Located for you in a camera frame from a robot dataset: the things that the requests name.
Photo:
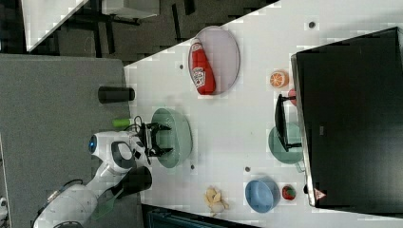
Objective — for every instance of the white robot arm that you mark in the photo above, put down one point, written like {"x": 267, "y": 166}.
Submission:
{"x": 74, "y": 204}

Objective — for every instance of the red ketchup bottle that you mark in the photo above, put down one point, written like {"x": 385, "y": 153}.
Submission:
{"x": 201, "y": 71}

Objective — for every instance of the pale purple plate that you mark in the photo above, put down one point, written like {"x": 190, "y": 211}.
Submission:
{"x": 223, "y": 56}

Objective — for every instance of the red strawberry toy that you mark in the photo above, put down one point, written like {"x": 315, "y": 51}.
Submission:
{"x": 288, "y": 192}

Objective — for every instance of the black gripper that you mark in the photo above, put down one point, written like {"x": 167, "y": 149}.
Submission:
{"x": 145, "y": 135}

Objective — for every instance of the green cylinder object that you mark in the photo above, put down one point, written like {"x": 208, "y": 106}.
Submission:
{"x": 121, "y": 122}

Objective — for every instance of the green plate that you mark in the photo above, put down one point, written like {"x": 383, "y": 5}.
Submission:
{"x": 292, "y": 155}

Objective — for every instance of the red round toy fruit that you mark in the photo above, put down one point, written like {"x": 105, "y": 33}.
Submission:
{"x": 292, "y": 96}

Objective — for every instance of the orange slice toy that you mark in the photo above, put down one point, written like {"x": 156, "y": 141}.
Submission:
{"x": 279, "y": 79}

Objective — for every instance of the black toaster oven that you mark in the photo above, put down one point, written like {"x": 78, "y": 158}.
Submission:
{"x": 350, "y": 109}

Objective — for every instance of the peeled banana toy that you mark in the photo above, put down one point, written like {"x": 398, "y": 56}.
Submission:
{"x": 213, "y": 200}

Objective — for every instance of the blue metal frame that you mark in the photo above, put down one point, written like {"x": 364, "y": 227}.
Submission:
{"x": 158, "y": 217}

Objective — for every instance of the green strainer bowl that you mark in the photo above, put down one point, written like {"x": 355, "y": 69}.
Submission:
{"x": 178, "y": 139}

